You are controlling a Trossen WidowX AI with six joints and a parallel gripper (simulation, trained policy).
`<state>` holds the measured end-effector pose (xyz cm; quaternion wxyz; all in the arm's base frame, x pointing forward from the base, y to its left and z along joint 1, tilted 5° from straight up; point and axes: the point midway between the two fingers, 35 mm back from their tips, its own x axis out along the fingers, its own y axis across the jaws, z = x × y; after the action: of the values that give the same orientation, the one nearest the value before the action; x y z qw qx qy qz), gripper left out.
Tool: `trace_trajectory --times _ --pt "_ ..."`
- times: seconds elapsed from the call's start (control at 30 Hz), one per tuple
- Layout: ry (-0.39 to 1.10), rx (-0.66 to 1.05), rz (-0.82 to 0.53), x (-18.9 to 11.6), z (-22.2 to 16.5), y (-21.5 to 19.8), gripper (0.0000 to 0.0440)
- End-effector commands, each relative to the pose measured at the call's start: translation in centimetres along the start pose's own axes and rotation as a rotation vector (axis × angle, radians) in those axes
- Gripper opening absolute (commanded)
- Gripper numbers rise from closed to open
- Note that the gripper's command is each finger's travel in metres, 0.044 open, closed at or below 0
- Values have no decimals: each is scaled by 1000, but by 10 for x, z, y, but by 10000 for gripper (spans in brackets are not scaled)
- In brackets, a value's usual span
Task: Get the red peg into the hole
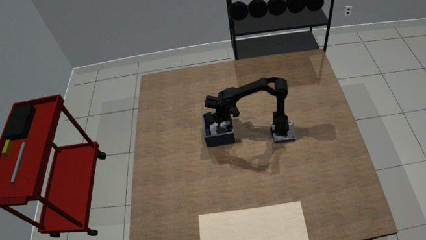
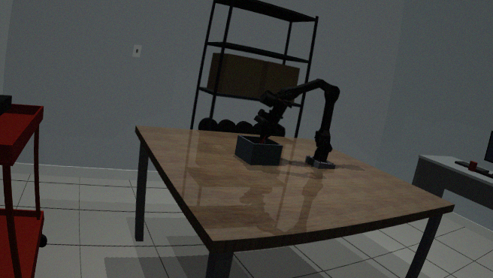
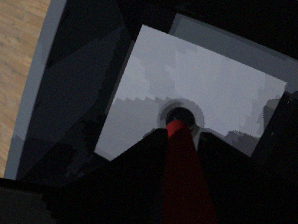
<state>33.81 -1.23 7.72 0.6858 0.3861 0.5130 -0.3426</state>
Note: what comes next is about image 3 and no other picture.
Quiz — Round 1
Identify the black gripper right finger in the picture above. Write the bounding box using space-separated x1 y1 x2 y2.
197 132 298 224

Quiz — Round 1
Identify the red peg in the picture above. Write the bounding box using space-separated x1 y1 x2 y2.
162 120 218 224

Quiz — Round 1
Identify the grey flat plate with hole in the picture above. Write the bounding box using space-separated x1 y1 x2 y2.
94 26 287 161

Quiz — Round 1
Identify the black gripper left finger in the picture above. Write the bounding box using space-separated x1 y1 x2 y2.
0 128 168 224

